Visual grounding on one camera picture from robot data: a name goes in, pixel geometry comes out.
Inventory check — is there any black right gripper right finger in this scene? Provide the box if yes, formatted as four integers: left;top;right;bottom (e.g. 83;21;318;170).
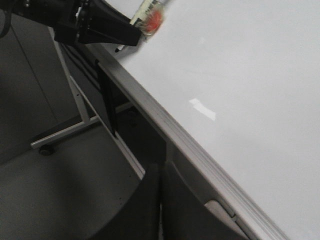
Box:
161;162;248;240

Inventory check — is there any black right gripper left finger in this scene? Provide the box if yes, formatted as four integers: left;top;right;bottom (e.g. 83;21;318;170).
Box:
90;164;161;240

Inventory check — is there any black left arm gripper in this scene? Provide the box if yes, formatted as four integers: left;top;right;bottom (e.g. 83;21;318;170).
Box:
9;0;142;46

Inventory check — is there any white black whiteboard marker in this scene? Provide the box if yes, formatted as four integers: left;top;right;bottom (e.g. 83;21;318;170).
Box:
113;0;170;54

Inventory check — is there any black castor wheel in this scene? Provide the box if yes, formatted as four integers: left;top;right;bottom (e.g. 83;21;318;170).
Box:
38;144;55;156

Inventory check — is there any black cable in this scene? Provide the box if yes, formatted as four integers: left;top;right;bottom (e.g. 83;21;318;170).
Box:
0;8;13;40

